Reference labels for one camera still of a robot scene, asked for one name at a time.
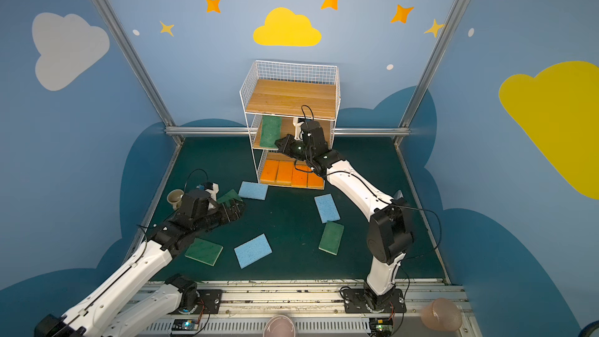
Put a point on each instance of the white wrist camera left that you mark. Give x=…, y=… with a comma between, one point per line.
x=213, y=189

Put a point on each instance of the blue sponge right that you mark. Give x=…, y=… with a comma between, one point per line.
x=327, y=209

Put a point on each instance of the green sponge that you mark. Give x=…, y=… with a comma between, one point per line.
x=204, y=252
x=270, y=131
x=229, y=195
x=331, y=238

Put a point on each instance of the beige ceramic mug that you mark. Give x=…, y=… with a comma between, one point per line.
x=175, y=198

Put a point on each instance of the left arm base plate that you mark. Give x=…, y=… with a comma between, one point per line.
x=201, y=300

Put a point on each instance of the left green circuit board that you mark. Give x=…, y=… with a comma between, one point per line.
x=184, y=325

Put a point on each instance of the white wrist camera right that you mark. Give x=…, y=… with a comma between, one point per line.
x=297, y=123

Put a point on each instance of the pink bowl front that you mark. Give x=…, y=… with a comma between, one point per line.
x=280, y=326

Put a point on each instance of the translucent pink cup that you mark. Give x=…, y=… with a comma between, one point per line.
x=442, y=315

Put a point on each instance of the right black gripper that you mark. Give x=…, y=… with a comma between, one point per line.
x=285, y=144

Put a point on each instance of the green circuit board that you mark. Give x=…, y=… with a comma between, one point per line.
x=184, y=325
x=380, y=327

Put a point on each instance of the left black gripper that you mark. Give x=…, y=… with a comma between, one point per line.
x=232, y=211

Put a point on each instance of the orange sponge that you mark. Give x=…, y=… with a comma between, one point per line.
x=284, y=174
x=300, y=176
x=315, y=182
x=269, y=171

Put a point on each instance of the blue sponge near shelf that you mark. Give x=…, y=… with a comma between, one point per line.
x=255, y=191

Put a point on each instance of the silver metal scoop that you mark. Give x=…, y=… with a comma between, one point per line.
x=398, y=194

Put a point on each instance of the blue sponge front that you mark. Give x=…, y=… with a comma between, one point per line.
x=252, y=251

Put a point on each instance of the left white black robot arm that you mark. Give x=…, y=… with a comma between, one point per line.
x=103, y=312

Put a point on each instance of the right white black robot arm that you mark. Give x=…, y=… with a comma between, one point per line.
x=390, y=230

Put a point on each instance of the white wire wooden shelf rack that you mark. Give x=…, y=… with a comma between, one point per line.
x=288, y=90

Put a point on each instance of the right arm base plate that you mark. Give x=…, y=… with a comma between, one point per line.
x=366, y=301

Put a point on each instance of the right green circuit board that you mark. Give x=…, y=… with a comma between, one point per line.
x=380, y=327

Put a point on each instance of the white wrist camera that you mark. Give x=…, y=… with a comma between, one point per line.
x=213, y=189
x=297, y=123

